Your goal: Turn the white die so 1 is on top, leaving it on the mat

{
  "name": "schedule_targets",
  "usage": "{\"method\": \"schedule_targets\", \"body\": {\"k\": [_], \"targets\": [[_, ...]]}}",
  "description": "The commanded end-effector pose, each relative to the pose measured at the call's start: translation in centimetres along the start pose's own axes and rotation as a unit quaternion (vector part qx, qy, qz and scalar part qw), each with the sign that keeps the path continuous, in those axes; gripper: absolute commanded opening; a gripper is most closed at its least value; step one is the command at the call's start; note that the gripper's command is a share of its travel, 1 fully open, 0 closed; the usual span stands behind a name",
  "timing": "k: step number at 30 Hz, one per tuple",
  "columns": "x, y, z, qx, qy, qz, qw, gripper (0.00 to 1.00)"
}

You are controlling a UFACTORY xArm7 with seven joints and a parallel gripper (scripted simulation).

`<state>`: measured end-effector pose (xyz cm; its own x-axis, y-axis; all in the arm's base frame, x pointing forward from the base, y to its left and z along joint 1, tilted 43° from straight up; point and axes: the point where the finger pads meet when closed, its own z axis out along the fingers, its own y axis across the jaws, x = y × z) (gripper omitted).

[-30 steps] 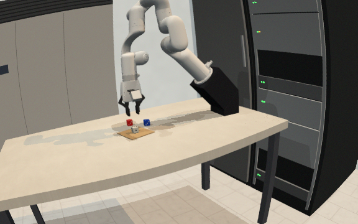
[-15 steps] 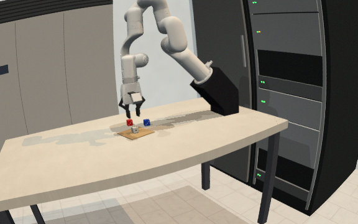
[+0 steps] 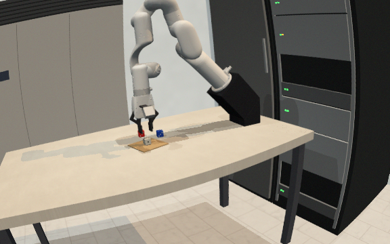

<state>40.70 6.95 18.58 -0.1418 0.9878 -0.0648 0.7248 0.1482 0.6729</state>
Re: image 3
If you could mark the tan mat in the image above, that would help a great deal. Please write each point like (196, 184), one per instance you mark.
(143, 148)

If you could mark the blue die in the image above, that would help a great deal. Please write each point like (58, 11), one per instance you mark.
(159, 133)

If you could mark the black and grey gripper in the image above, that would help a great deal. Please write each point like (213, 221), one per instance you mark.
(137, 111)

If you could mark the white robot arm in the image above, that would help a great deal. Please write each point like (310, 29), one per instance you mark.
(188, 47)

